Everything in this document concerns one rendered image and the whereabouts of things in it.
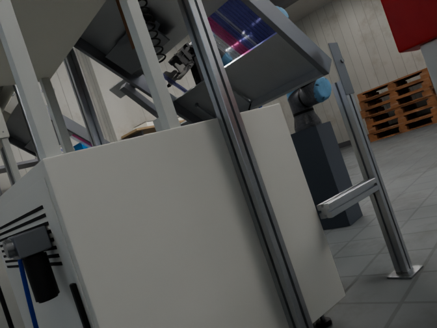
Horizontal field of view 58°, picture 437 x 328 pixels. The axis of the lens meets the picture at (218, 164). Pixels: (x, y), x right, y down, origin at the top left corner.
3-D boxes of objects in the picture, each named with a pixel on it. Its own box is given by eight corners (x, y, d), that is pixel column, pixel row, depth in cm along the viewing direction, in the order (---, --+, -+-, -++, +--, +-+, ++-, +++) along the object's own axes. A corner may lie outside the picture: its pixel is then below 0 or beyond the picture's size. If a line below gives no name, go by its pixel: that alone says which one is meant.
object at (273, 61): (207, 125, 180) (209, 120, 182) (323, 68, 129) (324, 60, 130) (173, 103, 172) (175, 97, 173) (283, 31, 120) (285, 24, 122)
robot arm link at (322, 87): (318, 101, 216) (264, 13, 209) (338, 92, 203) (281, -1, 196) (305, 111, 211) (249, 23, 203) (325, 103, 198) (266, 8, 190)
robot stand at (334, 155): (333, 220, 230) (302, 131, 230) (363, 215, 218) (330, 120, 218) (320, 230, 216) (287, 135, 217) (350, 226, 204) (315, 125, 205)
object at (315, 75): (207, 131, 180) (211, 119, 183) (324, 76, 128) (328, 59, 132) (205, 130, 179) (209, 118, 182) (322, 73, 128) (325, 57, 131)
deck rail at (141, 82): (205, 133, 181) (209, 122, 184) (207, 131, 180) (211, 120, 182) (58, 37, 149) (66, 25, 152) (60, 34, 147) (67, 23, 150)
